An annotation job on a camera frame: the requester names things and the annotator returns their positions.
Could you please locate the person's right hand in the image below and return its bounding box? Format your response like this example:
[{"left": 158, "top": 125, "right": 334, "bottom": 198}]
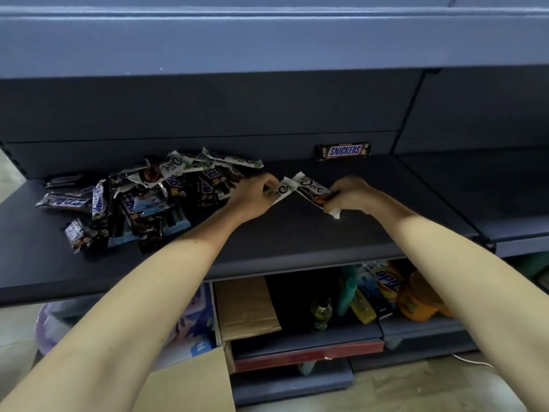
[{"left": 322, "top": 175, "right": 409, "bottom": 223}]

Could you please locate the person's left hand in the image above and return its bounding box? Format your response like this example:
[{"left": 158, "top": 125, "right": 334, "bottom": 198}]
[{"left": 225, "top": 172, "right": 282, "bottom": 223}]

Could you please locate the Snickers bar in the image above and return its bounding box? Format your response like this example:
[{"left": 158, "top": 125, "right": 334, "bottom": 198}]
[{"left": 316, "top": 142, "right": 372, "bottom": 162}]

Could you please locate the Dove bar brown hazelnut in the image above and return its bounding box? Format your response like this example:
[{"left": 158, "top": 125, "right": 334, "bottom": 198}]
[{"left": 293, "top": 171, "right": 342, "bottom": 220}]

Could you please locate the dark grey metal shelf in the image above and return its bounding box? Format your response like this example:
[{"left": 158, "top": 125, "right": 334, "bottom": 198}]
[{"left": 0, "top": 0, "right": 549, "bottom": 408}]

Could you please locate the pile of mixed chocolate bars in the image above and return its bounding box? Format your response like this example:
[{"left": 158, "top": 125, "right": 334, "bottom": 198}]
[{"left": 35, "top": 148, "right": 265, "bottom": 255}]

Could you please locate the person's left forearm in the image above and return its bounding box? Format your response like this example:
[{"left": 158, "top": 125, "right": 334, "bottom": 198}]
[{"left": 0, "top": 209, "right": 245, "bottom": 412}]

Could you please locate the person's right forearm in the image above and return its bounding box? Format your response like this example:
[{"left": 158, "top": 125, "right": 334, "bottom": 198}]
[{"left": 388, "top": 205, "right": 549, "bottom": 395}]

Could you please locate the orange blue detergent bag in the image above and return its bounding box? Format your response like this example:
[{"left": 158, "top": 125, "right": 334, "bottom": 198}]
[{"left": 358, "top": 260, "right": 408, "bottom": 303}]

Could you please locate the teal plastic bottle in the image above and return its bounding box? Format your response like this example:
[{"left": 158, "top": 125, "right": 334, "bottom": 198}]
[{"left": 336, "top": 268, "right": 359, "bottom": 317}]

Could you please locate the dark blue carton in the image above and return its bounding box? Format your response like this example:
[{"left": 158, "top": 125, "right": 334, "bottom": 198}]
[{"left": 356, "top": 276, "right": 395, "bottom": 321}]

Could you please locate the yellow plastic bottle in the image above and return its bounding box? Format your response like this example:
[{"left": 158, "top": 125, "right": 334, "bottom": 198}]
[{"left": 349, "top": 289, "right": 378, "bottom": 326}]

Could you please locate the orange plastic tub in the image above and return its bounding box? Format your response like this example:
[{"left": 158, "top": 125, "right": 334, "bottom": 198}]
[{"left": 396, "top": 270, "right": 447, "bottom": 323}]

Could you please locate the blue printed package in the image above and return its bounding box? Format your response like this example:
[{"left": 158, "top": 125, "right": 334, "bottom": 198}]
[{"left": 165, "top": 285, "right": 220, "bottom": 370}]

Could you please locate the cardboard box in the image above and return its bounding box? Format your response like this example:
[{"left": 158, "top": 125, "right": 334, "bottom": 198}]
[{"left": 144, "top": 283, "right": 237, "bottom": 412}]

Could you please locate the purple plastic basin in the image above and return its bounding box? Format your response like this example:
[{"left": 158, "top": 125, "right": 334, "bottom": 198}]
[{"left": 34, "top": 298, "right": 86, "bottom": 356}]

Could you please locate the white cable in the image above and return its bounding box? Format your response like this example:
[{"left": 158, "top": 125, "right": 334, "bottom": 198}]
[{"left": 450, "top": 354, "right": 496, "bottom": 370}]

